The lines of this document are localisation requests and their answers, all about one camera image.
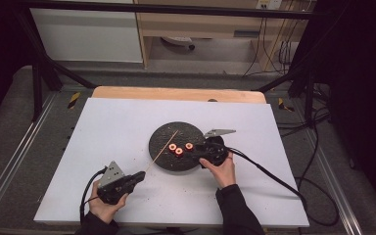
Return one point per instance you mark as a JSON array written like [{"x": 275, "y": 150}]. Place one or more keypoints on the light wooden desk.
[{"x": 192, "y": 24}]

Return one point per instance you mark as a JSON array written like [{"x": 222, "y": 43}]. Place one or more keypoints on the white board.
[{"x": 117, "y": 130}]

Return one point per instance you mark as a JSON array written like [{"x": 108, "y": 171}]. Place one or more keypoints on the person's right hand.
[{"x": 223, "y": 173}]

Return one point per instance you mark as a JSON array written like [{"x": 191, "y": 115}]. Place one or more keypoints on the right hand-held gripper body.
[{"x": 215, "y": 150}]

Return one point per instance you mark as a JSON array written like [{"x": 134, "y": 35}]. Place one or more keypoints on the person's left hand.
[{"x": 106, "y": 209}]

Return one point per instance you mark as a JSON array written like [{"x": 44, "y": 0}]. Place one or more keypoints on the thin bamboo skewer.
[{"x": 163, "y": 150}]

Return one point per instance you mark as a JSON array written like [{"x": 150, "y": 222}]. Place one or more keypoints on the black metal frame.
[{"x": 163, "y": 8}]

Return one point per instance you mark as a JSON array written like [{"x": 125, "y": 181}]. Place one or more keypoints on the black curtain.
[
  {"x": 362, "y": 81},
  {"x": 0, "y": 49}
]

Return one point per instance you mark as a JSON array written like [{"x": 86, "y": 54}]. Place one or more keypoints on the wooden table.
[{"x": 176, "y": 94}]

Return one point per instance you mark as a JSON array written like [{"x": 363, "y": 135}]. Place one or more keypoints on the yellow black tape strip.
[
  {"x": 284, "y": 105},
  {"x": 73, "y": 100}
]

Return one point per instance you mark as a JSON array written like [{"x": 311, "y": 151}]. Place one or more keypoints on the aluminium floor rail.
[
  {"x": 336, "y": 182},
  {"x": 16, "y": 153}
]

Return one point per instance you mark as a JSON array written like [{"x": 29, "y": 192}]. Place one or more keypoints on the white cabinet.
[{"x": 88, "y": 36}]

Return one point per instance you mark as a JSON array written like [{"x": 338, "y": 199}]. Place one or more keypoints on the black round plate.
[{"x": 166, "y": 156}]

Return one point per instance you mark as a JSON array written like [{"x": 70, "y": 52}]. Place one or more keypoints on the white power strip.
[{"x": 177, "y": 40}]

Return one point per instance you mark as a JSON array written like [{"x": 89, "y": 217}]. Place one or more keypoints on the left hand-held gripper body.
[{"x": 112, "y": 182}]

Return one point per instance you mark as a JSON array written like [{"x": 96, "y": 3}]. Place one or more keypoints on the white wall socket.
[{"x": 268, "y": 4}]

